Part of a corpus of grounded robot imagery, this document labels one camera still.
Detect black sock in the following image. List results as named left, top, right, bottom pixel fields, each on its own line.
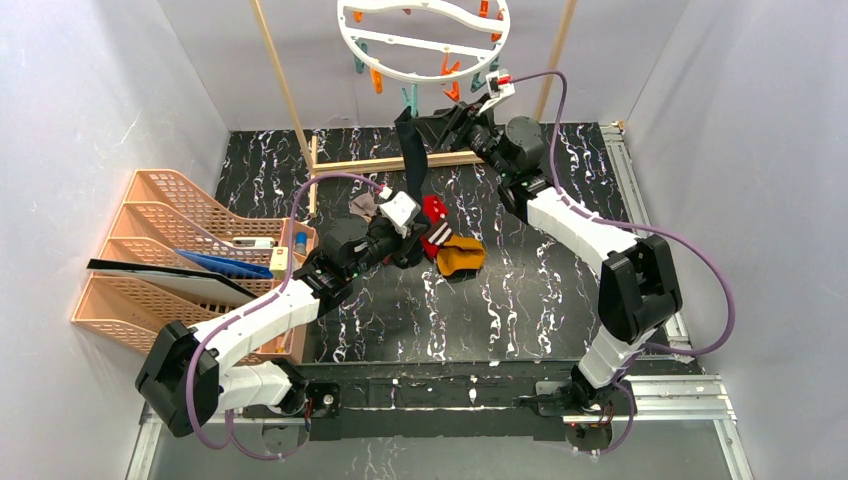
left=394, top=107, right=431, bottom=224

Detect red bear sock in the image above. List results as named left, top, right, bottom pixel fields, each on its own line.
left=420, top=195, right=453, bottom=260

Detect mustard yellow sock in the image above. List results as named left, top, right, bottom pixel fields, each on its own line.
left=421, top=221, right=486, bottom=277

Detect grey sock brown stripes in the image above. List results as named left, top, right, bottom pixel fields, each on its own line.
left=349, top=193, right=379, bottom=223

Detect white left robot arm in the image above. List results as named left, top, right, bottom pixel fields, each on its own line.
left=135, top=213, right=430, bottom=437

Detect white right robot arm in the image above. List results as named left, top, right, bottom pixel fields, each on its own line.
left=394, top=102, right=683, bottom=411

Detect white round clip hanger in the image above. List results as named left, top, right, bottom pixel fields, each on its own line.
left=337, top=0, right=511, bottom=84

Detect teal clothes peg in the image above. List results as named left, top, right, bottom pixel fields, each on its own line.
left=401, top=84, right=419, bottom=117

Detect orange clothes peg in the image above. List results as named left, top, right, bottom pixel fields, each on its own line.
left=369, top=67, right=384, bottom=95

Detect peach compartment tray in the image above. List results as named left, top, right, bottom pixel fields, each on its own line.
left=256, top=219, right=317, bottom=365

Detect black white folder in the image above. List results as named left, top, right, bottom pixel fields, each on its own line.
left=86, top=258, right=258, bottom=307

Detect peach mesh file rack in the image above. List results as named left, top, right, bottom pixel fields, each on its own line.
left=71, top=169, right=316, bottom=354

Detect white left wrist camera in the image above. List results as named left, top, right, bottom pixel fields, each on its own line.
left=377, top=186, right=421, bottom=238

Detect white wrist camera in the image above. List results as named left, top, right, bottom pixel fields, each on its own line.
left=377, top=186, right=421, bottom=238
left=476, top=69, right=515, bottom=116

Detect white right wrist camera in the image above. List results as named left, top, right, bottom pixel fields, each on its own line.
left=476, top=69, right=515, bottom=116

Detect wooden hanging rack frame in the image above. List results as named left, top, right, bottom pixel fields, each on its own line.
left=250, top=0, right=578, bottom=214

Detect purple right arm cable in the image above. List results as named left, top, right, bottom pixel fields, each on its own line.
left=503, top=70, right=737, bottom=457

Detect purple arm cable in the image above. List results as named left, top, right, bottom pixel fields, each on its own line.
left=184, top=172, right=389, bottom=462
left=503, top=70, right=737, bottom=457

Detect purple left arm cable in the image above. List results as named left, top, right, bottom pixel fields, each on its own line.
left=184, top=172, right=389, bottom=462

